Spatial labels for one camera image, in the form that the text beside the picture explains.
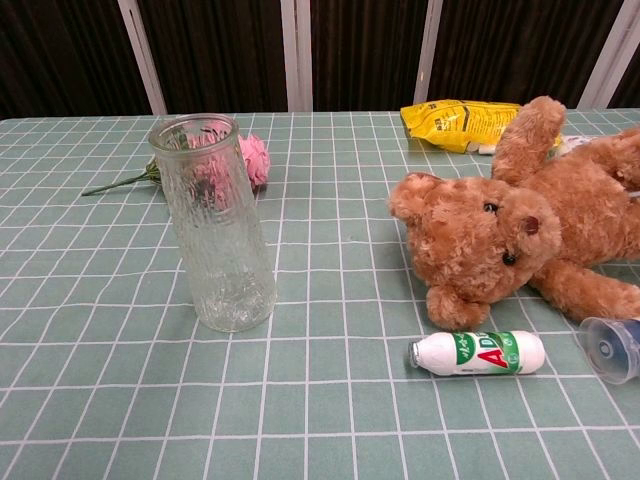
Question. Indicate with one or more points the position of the pink artificial flower bouquet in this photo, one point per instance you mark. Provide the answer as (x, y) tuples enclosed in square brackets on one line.
[(256, 156)]

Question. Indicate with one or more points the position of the clear textured glass vase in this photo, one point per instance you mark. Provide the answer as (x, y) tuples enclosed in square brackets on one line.
[(225, 260)]

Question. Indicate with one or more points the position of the brown plush teddy bear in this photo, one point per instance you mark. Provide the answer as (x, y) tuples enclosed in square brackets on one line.
[(480, 245)]

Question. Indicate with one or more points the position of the white AD milk bottle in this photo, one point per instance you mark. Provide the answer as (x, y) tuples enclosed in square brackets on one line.
[(450, 356)]

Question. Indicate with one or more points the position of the green white grid tablecloth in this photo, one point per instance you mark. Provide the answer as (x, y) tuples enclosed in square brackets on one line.
[(320, 415)]

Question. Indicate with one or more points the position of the yellow snack bag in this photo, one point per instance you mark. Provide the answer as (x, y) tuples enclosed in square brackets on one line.
[(450, 122)]

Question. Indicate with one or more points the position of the small white packet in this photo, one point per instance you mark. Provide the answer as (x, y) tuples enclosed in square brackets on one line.
[(484, 149)]

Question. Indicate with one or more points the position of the dark brown curtain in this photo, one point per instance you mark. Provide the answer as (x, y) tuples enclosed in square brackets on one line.
[(220, 50)]

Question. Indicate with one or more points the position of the white blue printed package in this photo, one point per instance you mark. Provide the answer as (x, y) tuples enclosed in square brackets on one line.
[(572, 142)]

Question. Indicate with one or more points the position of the clear plastic cup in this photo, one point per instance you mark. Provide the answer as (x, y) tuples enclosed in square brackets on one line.
[(607, 350)]

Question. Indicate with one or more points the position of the white metal frame post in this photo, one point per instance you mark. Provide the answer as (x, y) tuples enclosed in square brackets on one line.
[(142, 55), (428, 50), (610, 55), (297, 55)]

